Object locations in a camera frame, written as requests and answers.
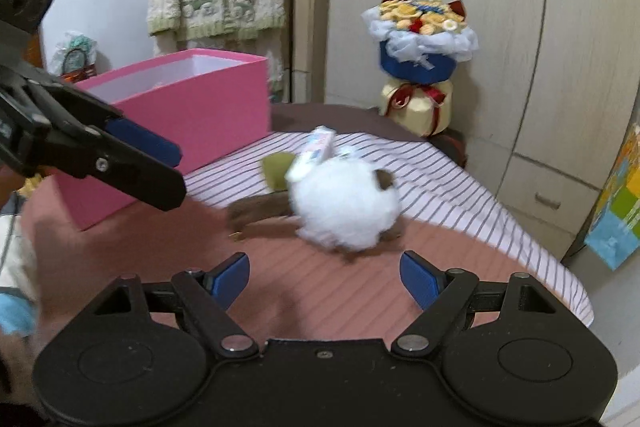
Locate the green makeup sponge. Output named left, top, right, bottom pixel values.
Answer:
left=262, top=152, right=296, bottom=192

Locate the white fluffy plush sheep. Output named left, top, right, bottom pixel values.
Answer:
left=288, top=156, right=405, bottom=253

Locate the pink cardboard box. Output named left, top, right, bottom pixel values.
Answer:
left=54, top=48, right=274, bottom=232

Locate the colourful paper gift bag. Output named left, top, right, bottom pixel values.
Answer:
left=585, top=124, right=640, bottom=270

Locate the cream ribbon gift box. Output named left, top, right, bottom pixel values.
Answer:
left=378, top=78, right=454, bottom=138

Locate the crochet flower bouquet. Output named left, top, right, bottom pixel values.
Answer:
left=361, top=0, right=480, bottom=84

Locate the beige wardrobe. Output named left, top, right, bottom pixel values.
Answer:
left=307, top=0, right=639, bottom=257

